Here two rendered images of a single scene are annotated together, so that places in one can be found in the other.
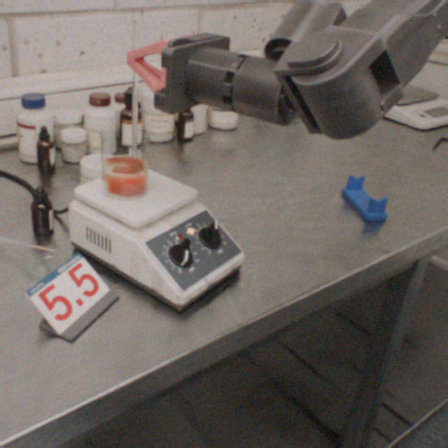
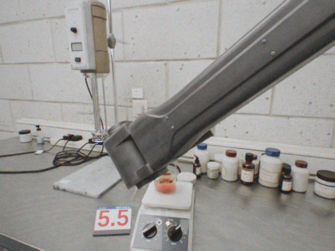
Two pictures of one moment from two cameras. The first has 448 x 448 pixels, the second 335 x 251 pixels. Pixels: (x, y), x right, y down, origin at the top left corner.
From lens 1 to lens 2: 51 cm
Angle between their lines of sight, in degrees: 56
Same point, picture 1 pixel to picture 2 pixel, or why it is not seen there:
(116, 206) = (149, 193)
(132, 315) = (119, 243)
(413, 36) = (151, 130)
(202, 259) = (158, 240)
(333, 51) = (111, 129)
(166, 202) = (167, 202)
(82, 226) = not seen: hidden behind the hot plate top
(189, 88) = not seen: hidden behind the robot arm
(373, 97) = (129, 165)
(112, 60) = (264, 138)
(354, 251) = not seen: outside the picture
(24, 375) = (69, 234)
